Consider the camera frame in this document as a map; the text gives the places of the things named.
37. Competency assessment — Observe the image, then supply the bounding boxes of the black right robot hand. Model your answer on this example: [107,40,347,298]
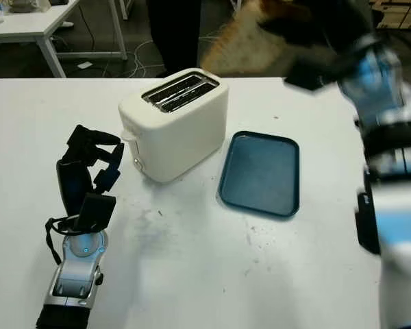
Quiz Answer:
[258,0,376,53]

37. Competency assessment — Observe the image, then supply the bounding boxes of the clear glass container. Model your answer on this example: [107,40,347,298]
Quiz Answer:
[8,0,46,10]

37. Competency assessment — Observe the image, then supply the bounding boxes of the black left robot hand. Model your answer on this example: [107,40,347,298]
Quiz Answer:
[56,125,125,220]

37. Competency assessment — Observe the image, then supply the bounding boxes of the blue plastic tray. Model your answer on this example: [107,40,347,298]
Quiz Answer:
[217,130,301,220]

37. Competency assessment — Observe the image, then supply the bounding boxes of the stacked wooden crates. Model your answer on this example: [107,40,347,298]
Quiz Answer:
[368,0,411,30]

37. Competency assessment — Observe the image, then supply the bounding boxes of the white office table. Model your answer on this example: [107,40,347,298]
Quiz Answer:
[0,0,129,79]

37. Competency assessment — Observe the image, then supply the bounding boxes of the white floor cable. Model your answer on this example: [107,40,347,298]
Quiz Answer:
[132,34,166,78]

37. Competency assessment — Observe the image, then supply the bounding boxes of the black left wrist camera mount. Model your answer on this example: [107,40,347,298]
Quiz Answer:
[74,193,118,234]

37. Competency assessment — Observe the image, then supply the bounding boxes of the person in black trousers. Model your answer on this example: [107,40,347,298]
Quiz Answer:
[147,0,203,78]

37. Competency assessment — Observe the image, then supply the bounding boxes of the brown bread slice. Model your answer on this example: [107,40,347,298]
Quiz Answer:
[200,0,312,78]

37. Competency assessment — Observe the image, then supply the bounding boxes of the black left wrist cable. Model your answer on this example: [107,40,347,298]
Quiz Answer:
[44,215,79,265]

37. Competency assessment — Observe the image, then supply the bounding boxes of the white two-slot toaster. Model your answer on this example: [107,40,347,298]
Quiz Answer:
[118,67,229,186]

